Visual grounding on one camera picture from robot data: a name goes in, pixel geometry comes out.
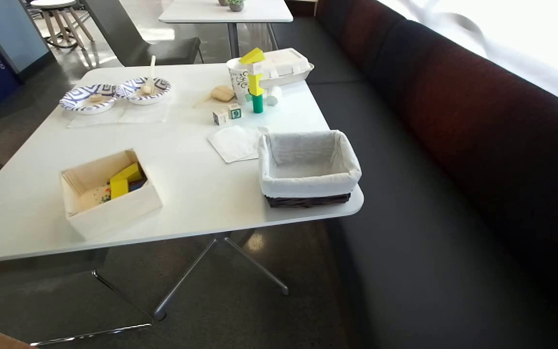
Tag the green cylinder block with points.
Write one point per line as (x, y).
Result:
(259, 104)

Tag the yellow wedge block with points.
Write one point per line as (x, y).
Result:
(253, 58)

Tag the white wooden box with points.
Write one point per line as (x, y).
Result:
(117, 217)

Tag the white paper napkin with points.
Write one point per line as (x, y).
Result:
(233, 145)

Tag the small dark patterned cube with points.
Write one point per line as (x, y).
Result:
(235, 114)

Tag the small white item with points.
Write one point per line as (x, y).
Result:
(272, 98)

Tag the small white cube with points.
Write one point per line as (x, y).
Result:
(220, 120)

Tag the tan cookie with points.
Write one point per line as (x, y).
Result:
(224, 94)

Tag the white takeout container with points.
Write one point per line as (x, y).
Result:
(286, 65)

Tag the metal table legs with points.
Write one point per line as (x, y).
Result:
(189, 275)

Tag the tan dumpling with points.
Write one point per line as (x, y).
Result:
(144, 87)

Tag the white side table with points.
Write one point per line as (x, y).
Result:
(228, 13)

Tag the black chair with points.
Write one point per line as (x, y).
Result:
(164, 52)

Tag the green cup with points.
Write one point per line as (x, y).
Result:
(233, 5)

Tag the dark bench sofa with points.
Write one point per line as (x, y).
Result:
(474, 195)

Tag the metal frame stool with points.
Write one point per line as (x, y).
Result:
(53, 3)

